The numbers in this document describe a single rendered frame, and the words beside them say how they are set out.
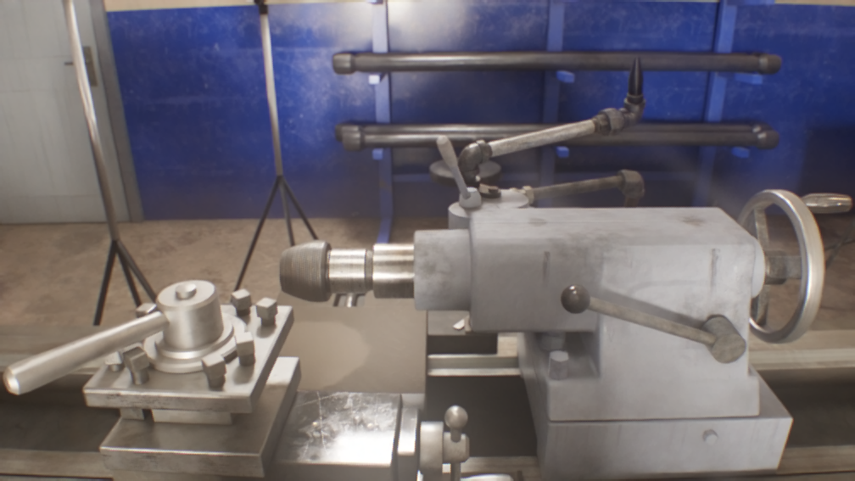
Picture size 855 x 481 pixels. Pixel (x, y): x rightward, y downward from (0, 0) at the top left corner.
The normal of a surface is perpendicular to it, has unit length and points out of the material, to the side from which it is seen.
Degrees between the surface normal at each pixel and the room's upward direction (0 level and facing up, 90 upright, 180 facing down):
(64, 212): 90
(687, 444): 90
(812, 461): 0
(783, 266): 86
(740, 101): 90
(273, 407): 0
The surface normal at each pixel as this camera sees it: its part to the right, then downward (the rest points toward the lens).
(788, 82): -0.01, 0.40
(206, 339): 0.65, 0.29
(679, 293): -0.01, 0.16
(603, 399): -0.01, -0.08
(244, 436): -0.01, -0.92
